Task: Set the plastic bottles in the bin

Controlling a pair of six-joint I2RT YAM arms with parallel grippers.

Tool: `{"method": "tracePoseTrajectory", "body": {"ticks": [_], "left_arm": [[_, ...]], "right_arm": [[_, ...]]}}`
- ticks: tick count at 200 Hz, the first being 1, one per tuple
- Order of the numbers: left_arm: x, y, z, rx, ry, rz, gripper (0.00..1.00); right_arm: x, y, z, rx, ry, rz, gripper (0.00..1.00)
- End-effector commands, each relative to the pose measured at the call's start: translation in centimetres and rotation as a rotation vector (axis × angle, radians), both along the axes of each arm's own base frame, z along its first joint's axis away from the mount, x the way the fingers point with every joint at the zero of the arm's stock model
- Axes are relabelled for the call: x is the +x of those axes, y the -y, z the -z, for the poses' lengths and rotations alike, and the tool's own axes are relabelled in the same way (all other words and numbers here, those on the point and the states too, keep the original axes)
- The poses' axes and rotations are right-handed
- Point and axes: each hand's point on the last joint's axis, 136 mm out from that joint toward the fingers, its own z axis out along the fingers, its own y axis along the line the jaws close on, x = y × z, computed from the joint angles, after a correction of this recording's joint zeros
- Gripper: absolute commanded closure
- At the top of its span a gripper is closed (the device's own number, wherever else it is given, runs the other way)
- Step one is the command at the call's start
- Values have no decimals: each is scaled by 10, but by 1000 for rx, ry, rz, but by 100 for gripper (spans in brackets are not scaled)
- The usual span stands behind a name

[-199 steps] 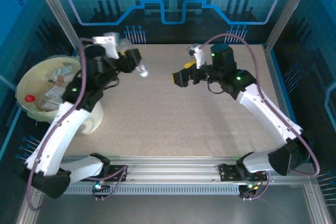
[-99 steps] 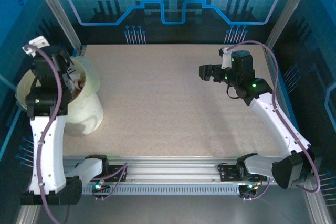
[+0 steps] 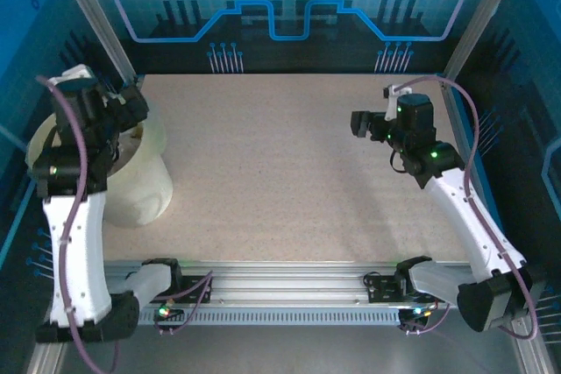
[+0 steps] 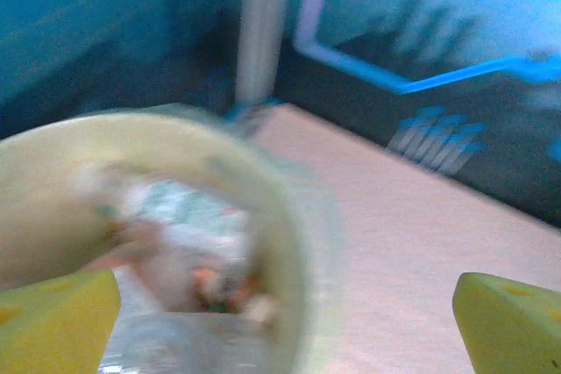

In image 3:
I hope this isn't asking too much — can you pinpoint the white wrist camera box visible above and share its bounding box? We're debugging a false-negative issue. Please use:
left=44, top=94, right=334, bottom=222
left=46, top=64, right=96, bottom=90
left=383, top=83, right=413, bottom=121

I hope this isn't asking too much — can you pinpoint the translucent yellow bin liner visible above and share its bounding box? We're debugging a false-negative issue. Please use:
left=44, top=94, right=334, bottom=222
left=131, top=100, right=168, bottom=156

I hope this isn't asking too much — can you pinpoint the pale yellow plastic bin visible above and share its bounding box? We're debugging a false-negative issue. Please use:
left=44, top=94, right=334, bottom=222
left=25, top=100, right=174, bottom=229

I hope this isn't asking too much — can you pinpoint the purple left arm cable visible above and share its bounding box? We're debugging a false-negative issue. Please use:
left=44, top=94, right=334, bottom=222
left=35, top=74, right=215, bottom=374

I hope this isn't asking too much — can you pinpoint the aluminium frame post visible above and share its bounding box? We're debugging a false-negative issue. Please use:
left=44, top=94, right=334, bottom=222
left=441, top=0, right=527, bottom=86
left=49, top=0, right=139, bottom=86

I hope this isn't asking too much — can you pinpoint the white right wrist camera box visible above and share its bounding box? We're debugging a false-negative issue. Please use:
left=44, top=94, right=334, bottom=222
left=383, top=83, right=413, bottom=121

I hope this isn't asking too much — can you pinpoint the small circuit board with LEDs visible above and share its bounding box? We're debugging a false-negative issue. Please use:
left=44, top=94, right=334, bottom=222
left=397, top=307, right=433, bottom=332
left=153, top=301, right=185, bottom=322

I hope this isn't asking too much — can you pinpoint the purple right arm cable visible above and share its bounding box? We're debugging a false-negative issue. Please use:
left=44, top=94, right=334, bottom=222
left=394, top=75, right=541, bottom=342

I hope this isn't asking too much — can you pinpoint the aluminium mounting rail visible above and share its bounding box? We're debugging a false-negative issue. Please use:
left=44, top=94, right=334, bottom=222
left=104, top=261, right=470, bottom=305

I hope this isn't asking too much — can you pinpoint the aluminium table side rail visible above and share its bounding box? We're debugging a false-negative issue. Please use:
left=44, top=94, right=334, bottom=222
left=437, top=74, right=512, bottom=272

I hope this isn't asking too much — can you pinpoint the steel lower shelf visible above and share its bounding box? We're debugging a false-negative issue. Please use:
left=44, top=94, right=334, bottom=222
left=25, top=294, right=556, bottom=374

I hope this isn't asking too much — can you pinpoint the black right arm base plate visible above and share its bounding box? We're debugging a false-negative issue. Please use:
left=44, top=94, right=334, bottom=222
left=365, top=272, right=447, bottom=304

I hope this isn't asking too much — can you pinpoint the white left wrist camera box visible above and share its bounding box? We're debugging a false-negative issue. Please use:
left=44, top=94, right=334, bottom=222
left=46, top=64, right=96, bottom=90

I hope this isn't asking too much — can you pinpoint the grey slotted cable duct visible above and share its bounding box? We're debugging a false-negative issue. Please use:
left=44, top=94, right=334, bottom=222
left=138, top=310, right=402, bottom=327

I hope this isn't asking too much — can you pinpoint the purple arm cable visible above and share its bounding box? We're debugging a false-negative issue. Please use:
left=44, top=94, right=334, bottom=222
left=394, top=75, right=541, bottom=342
left=35, top=74, right=215, bottom=374

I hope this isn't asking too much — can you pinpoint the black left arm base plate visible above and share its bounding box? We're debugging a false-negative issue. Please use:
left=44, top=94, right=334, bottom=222
left=151, top=274, right=215, bottom=305

